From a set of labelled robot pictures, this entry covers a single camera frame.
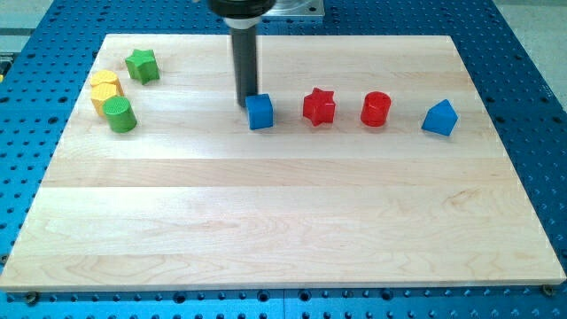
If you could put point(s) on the blue cube block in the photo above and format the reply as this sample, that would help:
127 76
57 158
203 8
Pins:
260 111

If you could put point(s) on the red star block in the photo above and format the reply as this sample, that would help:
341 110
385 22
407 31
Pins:
319 106

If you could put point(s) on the wooden board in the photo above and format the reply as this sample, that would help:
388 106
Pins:
192 199

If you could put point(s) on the red cylinder block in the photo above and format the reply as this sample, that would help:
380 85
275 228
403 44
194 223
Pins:
375 109

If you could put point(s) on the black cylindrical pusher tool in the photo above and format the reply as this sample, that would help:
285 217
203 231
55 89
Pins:
244 50

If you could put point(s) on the blue pentagon block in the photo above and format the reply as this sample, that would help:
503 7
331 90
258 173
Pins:
441 119

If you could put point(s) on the green star block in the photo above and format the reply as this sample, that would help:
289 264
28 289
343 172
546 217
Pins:
142 66

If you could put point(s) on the green cylinder block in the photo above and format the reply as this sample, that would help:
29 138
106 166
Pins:
119 114

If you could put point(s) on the yellow hexagon block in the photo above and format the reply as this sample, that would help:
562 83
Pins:
101 93

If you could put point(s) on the yellow round block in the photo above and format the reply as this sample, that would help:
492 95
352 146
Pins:
106 76

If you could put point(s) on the metal base plate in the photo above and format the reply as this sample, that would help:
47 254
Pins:
297 9

